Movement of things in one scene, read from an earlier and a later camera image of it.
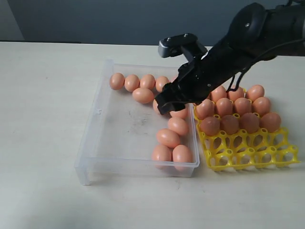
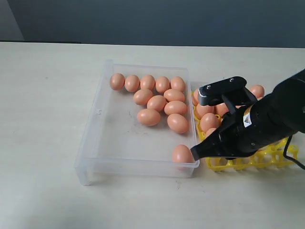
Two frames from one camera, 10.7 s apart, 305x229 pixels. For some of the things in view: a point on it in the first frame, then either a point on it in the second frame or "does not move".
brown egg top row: (131, 82) does not move
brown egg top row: (160, 81) does not move
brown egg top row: (148, 81) does not move
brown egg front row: (161, 152) to (209, 131)
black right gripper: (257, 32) to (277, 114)
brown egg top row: (116, 81) does not move
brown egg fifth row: (167, 137) to (148, 117)
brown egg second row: (143, 95) does not move
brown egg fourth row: (178, 124) does not move
